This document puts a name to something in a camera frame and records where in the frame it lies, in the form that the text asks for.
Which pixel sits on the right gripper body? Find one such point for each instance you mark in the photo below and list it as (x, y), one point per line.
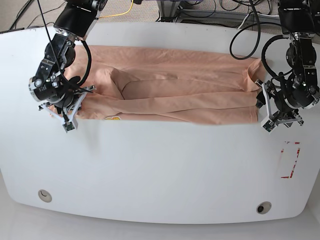
(55, 92)

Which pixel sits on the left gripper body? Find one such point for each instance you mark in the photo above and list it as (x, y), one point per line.
(296, 97)

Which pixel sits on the peach t-shirt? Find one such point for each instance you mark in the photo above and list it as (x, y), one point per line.
(154, 84)

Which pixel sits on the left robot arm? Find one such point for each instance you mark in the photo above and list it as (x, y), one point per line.
(300, 22)

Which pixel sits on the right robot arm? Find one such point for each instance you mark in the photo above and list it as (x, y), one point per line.
(73, 24)

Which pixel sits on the red tape rectangle marking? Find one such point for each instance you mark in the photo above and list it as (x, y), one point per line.
(289, 156)

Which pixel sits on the right table grommet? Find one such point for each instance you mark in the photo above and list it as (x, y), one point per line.
(263, 207)

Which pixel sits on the table grommet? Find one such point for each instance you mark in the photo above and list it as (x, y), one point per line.
(45, 196)
(263, 207)

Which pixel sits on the left table grommet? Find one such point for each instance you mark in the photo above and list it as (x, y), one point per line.
(45, 196)

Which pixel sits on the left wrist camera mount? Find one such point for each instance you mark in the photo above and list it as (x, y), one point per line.
(275, 117)

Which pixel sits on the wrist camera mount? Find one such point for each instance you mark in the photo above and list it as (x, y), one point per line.
(275, 117)
(67, 115)

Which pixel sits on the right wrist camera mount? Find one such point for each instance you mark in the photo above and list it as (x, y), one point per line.
(67, 115)

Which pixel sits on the aluminium frame stand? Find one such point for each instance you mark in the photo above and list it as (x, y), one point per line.
(169, 11)

